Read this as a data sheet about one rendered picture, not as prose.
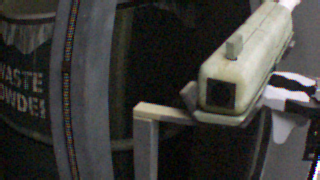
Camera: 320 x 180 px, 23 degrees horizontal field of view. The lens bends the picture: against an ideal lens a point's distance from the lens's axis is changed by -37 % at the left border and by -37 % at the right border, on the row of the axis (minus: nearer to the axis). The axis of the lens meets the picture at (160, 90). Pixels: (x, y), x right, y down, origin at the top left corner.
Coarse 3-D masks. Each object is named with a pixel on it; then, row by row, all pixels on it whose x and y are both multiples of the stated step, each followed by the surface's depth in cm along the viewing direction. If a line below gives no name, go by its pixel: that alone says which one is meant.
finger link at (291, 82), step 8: (288, 72) 103; (272, 80) 102; (280, 80) 102; (288, 80) 101; (296, 80) 101; (304, 80) 101; (312, 80) 101; (288, 88) 101; (296, 88) 101; (304, 88) 100; (312, 88) 100
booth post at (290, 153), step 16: (256, 0) 147; (272, 0) 145; (304, 0) 141; (304, 16) 143; (304, 32) 144; (304, 48) 146; (288, 64) 149; (304, 64) 147; (304, 128) 151; (272, 144) 155; (288, 144) 153; (304, 144) 152; (272, 160) 156; (288, 160) 154; (272, 176) 157; (288, 176) 155; (304, 176) 154
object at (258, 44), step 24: (288, 0) 122; (264, 24) 103; (288, 24) 111; (240, 48) 93; (264, 48) 96; (216, 72) 89; (240, 72) 89; (264, 72) 96; (240, 96) 89; (216, 120) 90; (240, 120) 89; (240, 144) 102; (240, 168) 103
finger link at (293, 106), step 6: (288, 102) 95; (294, 102) 95; (300, 102) 95; (306, 102) 95; (312, 102) 95; (288, 108) 96; (294, 108) 95; (300, 108) 94; (306, 108) 94; (312, 108) 94; (318, 108) 93; (306, 114) 94; (312, 114) 94; (318, 114) 94
